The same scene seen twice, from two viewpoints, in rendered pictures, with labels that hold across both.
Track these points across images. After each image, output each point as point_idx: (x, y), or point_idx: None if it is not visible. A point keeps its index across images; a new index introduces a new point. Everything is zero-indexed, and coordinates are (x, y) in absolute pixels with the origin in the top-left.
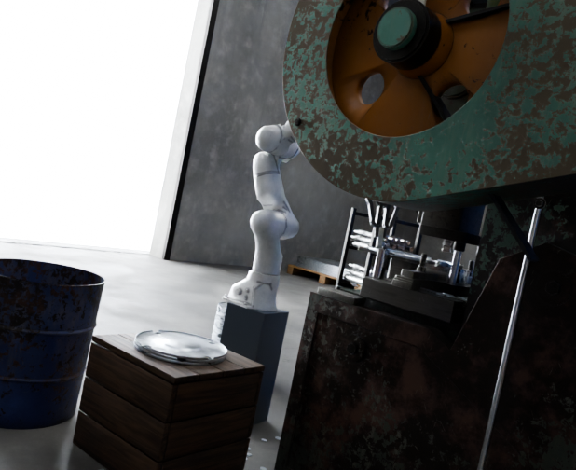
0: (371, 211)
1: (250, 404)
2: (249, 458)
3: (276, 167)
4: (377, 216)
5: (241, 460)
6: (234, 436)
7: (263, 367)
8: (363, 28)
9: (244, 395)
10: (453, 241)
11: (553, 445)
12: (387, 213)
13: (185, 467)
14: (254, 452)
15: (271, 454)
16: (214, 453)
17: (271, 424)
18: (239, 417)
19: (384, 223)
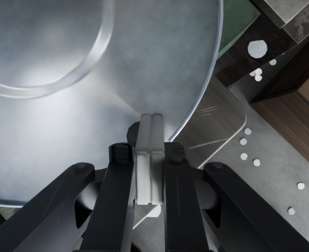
0: (274, 217)
1: (284, 86)
2: (242, 134)
3: None
4: (194, 194)
5: (256, 97)
6: (281, 79)
7: (298, 87)
8: None
9: (300, 73)
10: None
11: None
12: (107, 227)
13: None
14: (235, 149)
15: (217, 151)
16: (293, 63)
17: (212, 237)
18: (290, 76)
19: (132, 172)
